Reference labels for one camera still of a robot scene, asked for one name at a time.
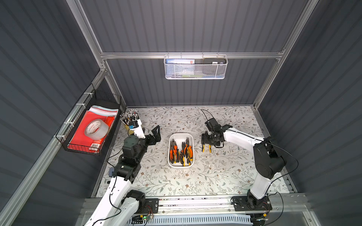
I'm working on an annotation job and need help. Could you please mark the small yellow handled pliers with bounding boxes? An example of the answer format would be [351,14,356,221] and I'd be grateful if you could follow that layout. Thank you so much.
[202,144,212,153]

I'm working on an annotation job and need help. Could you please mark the white plastic storage box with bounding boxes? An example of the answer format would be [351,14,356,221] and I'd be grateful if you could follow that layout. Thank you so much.
[168,133,195,169]

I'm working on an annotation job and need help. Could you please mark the orange long nose pliers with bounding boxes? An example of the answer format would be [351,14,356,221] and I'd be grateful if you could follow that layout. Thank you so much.
[169,139,180,163]

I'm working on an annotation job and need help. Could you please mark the orange handled cutting pliers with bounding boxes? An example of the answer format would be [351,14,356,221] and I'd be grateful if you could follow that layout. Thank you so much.
[186,138,193,165]

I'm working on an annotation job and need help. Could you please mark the large yellow black pliers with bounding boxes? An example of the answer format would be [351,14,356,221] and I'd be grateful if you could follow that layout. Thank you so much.
[181,142,190,167]

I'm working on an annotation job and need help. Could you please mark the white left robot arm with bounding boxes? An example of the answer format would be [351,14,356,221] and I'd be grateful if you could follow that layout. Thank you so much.
[85,125,161,226]

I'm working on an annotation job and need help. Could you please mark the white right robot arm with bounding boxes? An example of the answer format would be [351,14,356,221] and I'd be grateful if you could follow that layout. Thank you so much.
[201,124,286,209]

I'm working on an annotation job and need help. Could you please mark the blue box in basket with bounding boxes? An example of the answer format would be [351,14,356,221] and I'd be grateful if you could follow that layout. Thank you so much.
[165,59,195,65]

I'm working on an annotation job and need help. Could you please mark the yellow pen holder cup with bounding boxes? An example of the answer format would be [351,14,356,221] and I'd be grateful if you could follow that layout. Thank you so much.
[125,125,134,136]

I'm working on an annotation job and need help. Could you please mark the bundle of pens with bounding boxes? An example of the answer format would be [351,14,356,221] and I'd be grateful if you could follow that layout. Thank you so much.
[120,109,139,126]

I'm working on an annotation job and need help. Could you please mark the floral table mat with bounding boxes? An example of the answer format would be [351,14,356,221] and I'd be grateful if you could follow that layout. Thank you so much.
[132,106,263,196]

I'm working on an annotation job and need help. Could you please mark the clear tape roll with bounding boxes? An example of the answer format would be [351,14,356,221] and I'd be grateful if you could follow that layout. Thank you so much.
[84,119,109,140]

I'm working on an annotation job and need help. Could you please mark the black device in basket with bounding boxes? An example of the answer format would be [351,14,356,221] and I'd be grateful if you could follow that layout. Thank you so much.
[203,57,227,65]

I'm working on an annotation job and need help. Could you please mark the small circuit board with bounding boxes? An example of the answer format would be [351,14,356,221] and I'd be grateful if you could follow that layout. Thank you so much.
[131,215,154,226]

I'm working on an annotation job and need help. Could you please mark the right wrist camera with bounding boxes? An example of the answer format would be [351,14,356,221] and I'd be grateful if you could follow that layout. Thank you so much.
[205,118,221,132]

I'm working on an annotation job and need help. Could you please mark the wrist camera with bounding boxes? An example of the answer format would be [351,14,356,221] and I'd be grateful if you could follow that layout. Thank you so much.
[205,118,221,132]
[129,119,146,139]

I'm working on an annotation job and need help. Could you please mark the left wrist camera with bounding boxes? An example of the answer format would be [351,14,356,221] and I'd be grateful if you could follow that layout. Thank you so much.
[129,119,146,139]

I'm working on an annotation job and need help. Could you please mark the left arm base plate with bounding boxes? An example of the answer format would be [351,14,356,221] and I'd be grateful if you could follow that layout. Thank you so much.
[136,198,159,215]

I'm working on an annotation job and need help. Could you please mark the black wire wall basket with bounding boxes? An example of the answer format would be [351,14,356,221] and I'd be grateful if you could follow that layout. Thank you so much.
[55,85,122,155]

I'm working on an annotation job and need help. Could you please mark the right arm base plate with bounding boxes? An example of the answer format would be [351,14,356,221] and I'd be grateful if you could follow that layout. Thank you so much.
[231,196,272,212]

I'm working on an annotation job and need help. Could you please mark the white mesh wall basket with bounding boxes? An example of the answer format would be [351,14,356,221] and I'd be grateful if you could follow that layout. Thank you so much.
[164,56,229,80]

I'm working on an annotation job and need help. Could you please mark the white ventilated cable duct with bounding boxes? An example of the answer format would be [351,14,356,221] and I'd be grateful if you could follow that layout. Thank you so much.
[126,214,253,226]

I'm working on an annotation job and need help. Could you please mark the aluminium front rail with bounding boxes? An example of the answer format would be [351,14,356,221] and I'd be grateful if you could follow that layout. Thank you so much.
[147,193,311,216]

